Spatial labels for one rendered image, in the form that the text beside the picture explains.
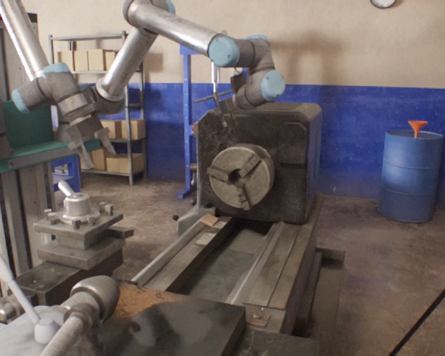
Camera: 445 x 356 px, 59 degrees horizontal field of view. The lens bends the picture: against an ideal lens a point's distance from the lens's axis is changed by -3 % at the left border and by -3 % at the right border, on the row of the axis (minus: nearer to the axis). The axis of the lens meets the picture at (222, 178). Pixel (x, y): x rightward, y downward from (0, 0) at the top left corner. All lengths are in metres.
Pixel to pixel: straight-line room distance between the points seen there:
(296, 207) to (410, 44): 3.49
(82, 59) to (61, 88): 4.44
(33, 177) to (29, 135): 0.25
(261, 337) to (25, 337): 0.61
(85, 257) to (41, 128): 1.15
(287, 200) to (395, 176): 2.74
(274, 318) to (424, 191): 3.53
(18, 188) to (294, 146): 1.33
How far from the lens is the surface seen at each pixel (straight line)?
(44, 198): 2.21
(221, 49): 1.28
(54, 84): 1.43
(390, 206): 4.55
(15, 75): 2.13
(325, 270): 2.43
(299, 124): 1.68
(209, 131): 1.84
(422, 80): 5.03
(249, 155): 1.58
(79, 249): 1.10
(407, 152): 4.36
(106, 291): 0.79
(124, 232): 1.12
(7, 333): 0.65
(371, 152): 5.08
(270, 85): 1.34
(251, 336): 1.06
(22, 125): 2.04
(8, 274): 0.61
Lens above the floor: 1.51
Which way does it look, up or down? 15 degrees down
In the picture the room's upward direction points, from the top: straight up
